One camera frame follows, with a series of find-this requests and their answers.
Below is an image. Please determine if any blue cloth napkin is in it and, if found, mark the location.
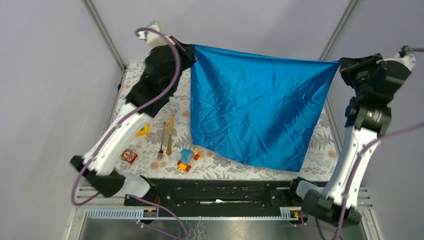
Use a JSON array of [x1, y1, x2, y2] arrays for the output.
[[190, 45, 339, 172]]

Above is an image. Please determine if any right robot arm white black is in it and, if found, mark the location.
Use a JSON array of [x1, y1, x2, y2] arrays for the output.
[[286, 45, 416, 227]]

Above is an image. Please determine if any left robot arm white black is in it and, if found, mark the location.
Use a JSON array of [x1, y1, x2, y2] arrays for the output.
[[70, 45, 178, 206]]

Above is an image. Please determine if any yellow toy block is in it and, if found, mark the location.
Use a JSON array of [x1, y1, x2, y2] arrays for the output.
[[135, 124, 150, 137]]

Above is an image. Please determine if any gold fork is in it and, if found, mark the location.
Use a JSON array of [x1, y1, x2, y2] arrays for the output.
[[156, 121, 167, 161]]

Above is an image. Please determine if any blue orange toy car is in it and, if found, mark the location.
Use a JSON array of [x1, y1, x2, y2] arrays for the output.
[[177, 148, 200, 172]]

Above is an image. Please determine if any red owl toy block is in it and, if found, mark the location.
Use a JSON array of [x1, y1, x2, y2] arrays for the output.
[[120, 148, 138, 165]]

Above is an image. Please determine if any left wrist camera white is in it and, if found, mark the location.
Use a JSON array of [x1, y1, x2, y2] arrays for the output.
[[135, 20, 174, 48]]

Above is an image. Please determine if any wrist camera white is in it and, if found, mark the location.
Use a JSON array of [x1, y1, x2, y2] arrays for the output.
[[382, 45, 417, 72], [135, 20, 174, 48]]

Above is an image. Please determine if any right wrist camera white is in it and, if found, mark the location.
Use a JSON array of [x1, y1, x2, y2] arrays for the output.
[[382, 45, 417, 72]]

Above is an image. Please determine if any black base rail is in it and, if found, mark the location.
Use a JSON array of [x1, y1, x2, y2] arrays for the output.
[[143, 178, 303, 218]]

